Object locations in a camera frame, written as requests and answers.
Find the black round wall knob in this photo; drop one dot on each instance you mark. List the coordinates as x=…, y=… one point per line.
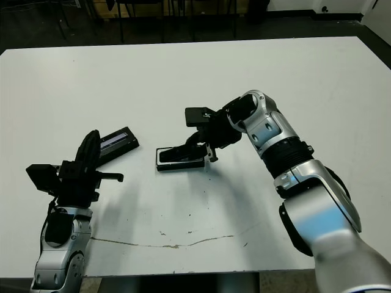
x=325, y=8

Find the black box lid with label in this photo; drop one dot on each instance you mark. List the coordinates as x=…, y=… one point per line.
x=122, y=145

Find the black metal frame chair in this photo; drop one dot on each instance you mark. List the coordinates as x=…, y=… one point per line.
x=121, y=27

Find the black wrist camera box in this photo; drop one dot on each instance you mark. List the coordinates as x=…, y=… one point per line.
x=195, y=116
x=41, y=177

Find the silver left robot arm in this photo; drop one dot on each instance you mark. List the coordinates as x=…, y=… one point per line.
x=58, y=259

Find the black box base white insert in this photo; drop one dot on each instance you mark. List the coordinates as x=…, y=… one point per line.
x=180, y=168

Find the black waste bin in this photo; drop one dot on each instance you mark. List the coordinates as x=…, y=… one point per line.
x=259, y=9

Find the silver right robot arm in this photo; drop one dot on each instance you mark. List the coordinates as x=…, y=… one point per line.
x=323, y=213

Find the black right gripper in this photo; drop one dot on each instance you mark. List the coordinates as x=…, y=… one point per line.
x=220, y=131

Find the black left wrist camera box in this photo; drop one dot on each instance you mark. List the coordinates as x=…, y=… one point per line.
x=41, y=177

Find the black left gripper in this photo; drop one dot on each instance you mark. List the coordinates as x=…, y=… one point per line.
x=76, y=189

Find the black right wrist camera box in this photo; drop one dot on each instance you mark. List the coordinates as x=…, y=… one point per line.
x=195, y=116

